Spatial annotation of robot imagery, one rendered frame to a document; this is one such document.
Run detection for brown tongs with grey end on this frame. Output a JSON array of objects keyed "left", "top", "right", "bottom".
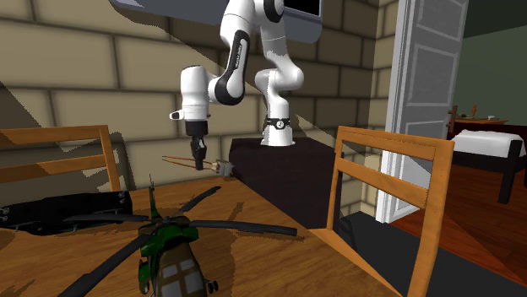
[{"left": 161, "top": 154, "right": 236, "bottom": 178}]

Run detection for dark robot stand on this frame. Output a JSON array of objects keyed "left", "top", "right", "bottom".
[{"left": 228, "top": 137, "right": 344, "bottom": 230}]

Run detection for grey framed black screen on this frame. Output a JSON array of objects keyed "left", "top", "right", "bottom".
[{"left": 108, "top": 0, "right": 324, "bottom": 45}]

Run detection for green toy helicopter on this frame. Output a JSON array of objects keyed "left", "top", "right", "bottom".
[{"left": 57, "top": 174, "right": 299, "bottom": 297}]

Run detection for wooden chair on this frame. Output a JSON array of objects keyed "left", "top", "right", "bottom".
[
  {"left": 326, "top": 125, "right": 456, "bottom": 297},
  {"left": 0, "top": 124, "right": 122, "bottom": 193}
]

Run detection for wooden table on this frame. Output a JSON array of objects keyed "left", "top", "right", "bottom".
[{"left": 0, "top": 175, "right": 403, "bottom": 297}]

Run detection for black long case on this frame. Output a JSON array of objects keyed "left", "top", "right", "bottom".
[{"left": 0, "top": 190, "right": 134, "bottom": 237}]

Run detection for white panelled door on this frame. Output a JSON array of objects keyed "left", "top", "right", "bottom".
[{"left": 375, "top": 0, "right": 470, "bottom": 224}]

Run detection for brown wooden desk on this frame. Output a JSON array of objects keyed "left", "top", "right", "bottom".
[{"left": 453, "top": 104, "right": 510, "bottom": 127}]

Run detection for dark bed with white mattress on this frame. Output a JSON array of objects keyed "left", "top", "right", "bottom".
[{"left": 446, "top": 105, "right": 527, "bottom": 205}]

